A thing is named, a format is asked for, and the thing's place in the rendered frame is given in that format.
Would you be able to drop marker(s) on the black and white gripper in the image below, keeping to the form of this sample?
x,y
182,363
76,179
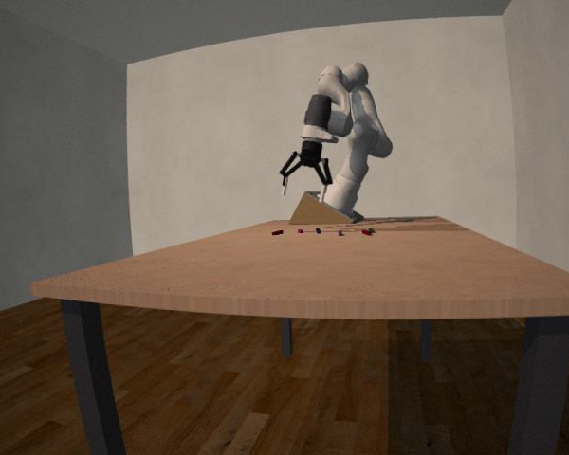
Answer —
x,y
310,155

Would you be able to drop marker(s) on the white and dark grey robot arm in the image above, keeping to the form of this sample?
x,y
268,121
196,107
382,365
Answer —
x,y
322,123

